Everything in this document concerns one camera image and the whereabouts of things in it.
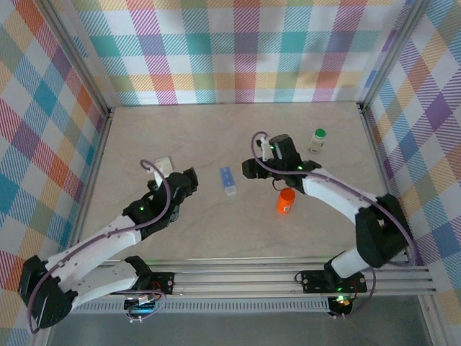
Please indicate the blue weekly pill organizer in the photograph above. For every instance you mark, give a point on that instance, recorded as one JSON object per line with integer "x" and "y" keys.
{"x": 227, "y": 180}

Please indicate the white pill bottle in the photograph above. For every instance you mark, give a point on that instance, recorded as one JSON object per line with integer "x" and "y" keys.
{"x": 316, "y": 146}

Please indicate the orange pill bottle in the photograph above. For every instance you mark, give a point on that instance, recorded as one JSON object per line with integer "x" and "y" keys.
{"x": 284, "y": 208}

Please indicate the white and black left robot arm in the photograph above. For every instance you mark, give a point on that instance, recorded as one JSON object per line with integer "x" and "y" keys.
{"x": 101, "y": 234}

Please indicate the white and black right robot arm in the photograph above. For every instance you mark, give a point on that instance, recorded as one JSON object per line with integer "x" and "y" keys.
{"x": 335, "y": 194}

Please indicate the small circuit board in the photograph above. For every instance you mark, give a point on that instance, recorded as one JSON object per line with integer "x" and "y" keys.
{"x": 340, "y": 301}
{"x": 142, "y": 308}

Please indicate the aluminium side rail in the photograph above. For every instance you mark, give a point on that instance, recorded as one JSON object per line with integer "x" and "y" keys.
{"x": 378, "y": 158}
{"x": 90, "y": 180}

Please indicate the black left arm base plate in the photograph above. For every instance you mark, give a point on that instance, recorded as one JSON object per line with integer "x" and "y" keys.
{"x": 162, "y": 283}

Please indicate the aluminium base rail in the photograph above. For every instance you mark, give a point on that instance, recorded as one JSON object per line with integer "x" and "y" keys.
{"x": 234, "y": 281}

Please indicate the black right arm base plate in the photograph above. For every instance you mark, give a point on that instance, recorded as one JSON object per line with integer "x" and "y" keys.
{"x": 313, "y": 281}

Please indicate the aluminium frame post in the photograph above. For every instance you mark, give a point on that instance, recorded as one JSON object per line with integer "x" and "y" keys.
{"x": 390, "y": 54}
{"x": 79, "y": 54}

